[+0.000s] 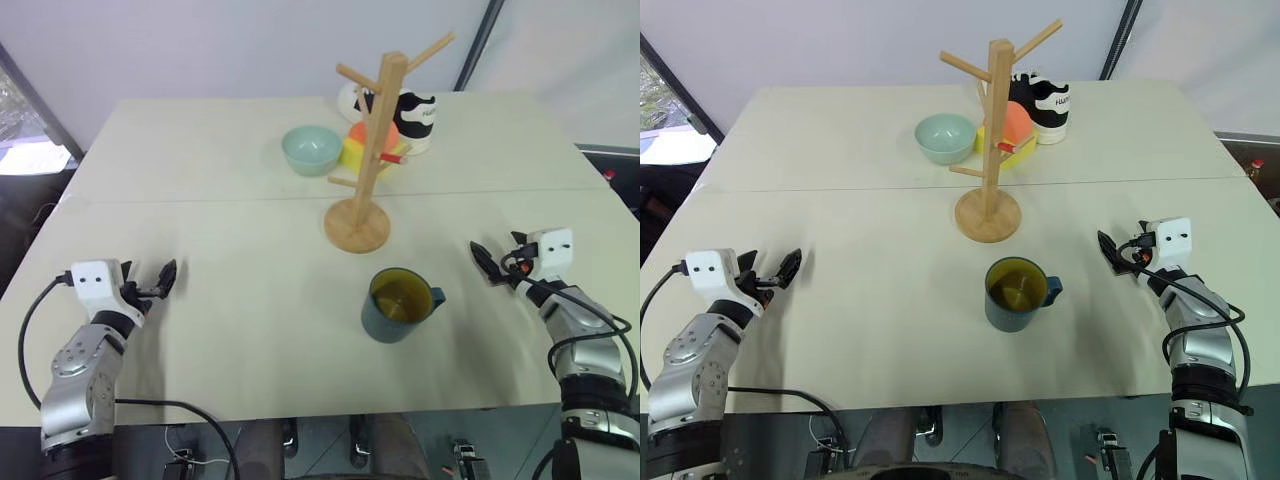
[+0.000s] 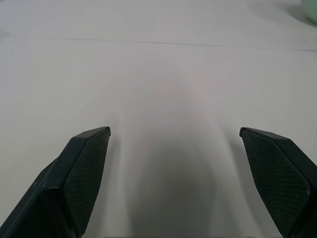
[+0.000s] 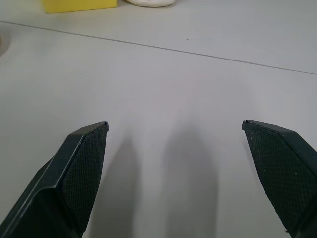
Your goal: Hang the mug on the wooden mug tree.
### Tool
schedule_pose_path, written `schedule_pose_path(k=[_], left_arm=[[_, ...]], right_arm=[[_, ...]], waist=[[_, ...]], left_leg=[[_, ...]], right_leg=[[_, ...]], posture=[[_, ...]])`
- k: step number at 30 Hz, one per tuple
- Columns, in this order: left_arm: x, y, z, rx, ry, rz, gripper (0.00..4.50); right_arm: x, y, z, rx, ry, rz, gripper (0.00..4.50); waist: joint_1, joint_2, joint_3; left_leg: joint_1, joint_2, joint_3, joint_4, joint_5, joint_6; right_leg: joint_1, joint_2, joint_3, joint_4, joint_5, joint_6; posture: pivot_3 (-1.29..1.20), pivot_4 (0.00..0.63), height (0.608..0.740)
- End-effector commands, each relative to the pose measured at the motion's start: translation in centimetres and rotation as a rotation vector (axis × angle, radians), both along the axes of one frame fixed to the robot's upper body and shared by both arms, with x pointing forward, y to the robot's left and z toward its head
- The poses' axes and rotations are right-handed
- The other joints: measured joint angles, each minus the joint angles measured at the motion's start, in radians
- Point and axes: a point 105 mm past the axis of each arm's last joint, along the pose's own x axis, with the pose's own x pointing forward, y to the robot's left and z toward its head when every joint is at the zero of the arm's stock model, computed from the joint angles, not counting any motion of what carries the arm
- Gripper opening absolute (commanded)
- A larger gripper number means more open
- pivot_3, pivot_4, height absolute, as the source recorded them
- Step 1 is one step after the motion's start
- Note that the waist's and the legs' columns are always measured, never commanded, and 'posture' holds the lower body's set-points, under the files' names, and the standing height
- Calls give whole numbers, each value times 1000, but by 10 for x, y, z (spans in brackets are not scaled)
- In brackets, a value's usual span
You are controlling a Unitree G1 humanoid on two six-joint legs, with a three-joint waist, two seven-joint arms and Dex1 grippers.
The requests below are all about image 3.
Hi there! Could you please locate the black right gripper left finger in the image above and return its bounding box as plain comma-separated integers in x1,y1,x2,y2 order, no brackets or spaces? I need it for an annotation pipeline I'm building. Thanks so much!
0,121,110,238

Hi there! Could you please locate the yellow block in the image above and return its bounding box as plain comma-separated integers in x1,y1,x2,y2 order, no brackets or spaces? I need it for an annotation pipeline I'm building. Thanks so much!
42,0,118,14

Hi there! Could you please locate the white round object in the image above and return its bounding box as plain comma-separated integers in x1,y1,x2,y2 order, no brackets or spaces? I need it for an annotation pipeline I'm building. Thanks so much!
123,0,175,7

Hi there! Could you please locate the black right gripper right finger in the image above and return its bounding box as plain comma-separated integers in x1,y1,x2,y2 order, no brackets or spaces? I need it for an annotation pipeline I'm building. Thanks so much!
241,119,317,238

